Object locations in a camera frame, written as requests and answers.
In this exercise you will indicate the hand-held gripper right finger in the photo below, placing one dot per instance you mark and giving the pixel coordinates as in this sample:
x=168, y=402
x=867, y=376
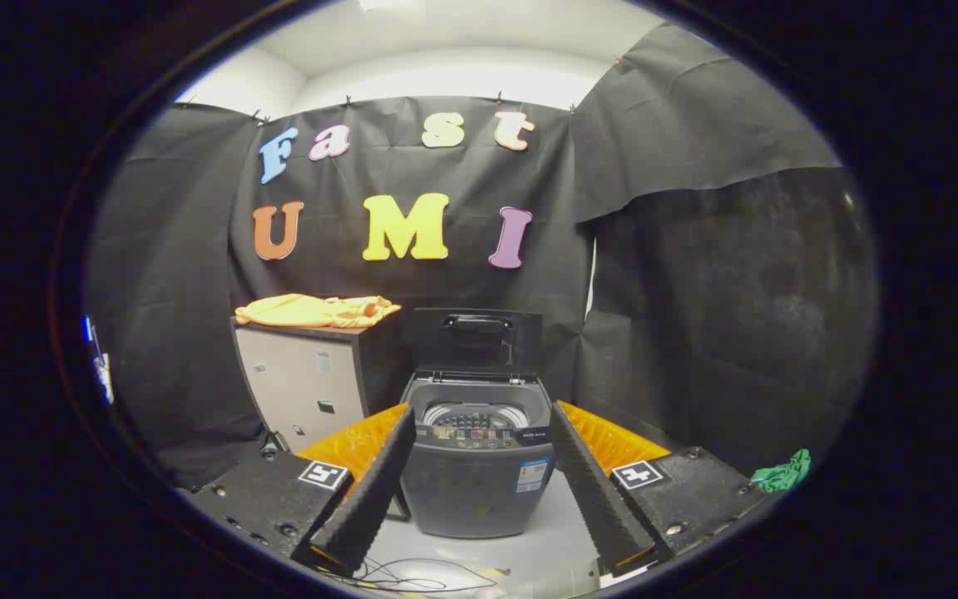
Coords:
x=591, y=491

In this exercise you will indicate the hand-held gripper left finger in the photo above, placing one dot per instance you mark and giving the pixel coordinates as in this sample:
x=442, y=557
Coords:
x=371, y=491

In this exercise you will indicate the dark grey washing machine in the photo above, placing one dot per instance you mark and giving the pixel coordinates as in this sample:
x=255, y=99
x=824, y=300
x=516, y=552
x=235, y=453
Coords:
x=471, y=495

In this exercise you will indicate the orange yellow garment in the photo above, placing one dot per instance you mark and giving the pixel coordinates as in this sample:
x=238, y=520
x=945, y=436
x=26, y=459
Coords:
x=313, y=312

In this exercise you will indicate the grey cabinet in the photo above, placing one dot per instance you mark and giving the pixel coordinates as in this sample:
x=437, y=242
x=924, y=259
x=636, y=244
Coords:
x=296, y=383

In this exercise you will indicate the green cloth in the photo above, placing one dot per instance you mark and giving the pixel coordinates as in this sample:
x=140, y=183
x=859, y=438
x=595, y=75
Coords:
x=782, y=474

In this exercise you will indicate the black backdrop cloth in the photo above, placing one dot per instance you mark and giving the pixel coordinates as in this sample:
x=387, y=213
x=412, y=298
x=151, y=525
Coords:
x=462, y=287

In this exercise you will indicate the blue and white object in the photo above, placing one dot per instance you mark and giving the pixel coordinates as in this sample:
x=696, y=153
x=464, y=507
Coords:
x=101, y=366

